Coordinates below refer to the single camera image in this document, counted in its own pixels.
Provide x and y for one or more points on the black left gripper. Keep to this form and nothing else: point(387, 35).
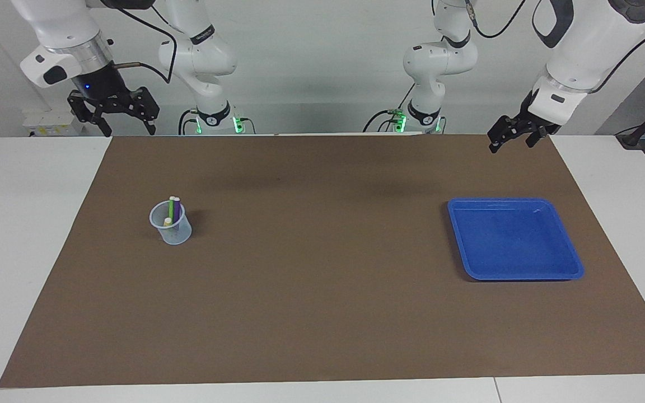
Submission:
point(527, 115)

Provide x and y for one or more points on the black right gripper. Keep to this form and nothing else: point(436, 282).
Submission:
point(101, 87)

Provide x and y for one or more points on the brown table mat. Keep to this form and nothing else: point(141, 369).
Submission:
point(322, 308)

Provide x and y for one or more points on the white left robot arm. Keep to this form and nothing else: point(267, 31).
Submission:
point(585, 50)

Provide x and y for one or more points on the blue plastic tray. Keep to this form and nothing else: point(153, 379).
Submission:
point(496, 246)

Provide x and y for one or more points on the clear plastic cup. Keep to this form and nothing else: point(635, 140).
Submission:
point(180, 235)

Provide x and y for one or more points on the green pen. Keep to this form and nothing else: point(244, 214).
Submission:
point(171, 208)

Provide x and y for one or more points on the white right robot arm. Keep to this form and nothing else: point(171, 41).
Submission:
point(199, 56)

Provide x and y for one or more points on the purple pen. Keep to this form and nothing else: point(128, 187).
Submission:
point(177, 210)

